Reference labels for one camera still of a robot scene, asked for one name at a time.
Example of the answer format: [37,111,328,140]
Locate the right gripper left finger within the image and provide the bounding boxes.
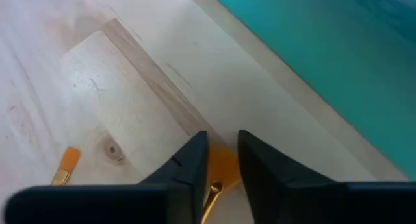
[3,130,209,224]

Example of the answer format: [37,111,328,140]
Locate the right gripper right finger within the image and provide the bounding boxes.
[238,129,416,224]

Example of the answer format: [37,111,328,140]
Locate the black paintbrush orange fan bristles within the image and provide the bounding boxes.
[200,142,242,224]

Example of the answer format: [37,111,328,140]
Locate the green translucent plastic bin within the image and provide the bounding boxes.
[209,0,416,181]

